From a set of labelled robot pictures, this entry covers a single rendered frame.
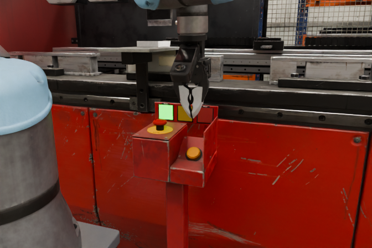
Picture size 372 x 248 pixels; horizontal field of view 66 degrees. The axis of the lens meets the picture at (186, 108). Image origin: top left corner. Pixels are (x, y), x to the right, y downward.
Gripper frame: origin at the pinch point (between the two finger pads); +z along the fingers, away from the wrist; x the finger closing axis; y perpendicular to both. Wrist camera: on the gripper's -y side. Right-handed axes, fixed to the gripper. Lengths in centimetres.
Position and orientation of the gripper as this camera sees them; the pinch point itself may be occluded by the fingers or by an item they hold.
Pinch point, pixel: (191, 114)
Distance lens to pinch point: 74.8
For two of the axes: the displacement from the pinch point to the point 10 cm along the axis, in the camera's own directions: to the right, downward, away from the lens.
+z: 0.3, 9.5, 3.1
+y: 3.1, -3.0, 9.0
